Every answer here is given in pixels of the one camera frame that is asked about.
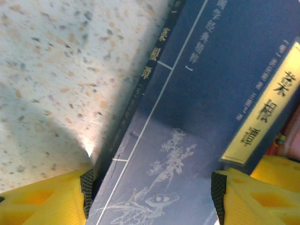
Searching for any pink backpack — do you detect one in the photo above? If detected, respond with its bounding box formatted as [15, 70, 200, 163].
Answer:
[280, 110, 300, 162]

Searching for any navy book with yellow label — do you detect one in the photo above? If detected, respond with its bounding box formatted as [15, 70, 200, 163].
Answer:
[85, 0, 300, 225]

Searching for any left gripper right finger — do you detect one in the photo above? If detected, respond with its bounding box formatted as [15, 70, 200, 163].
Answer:
[210, 167, 300, 225]

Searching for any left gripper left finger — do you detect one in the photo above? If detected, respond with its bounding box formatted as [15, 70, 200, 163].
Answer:
[0, 168, 94, 225]

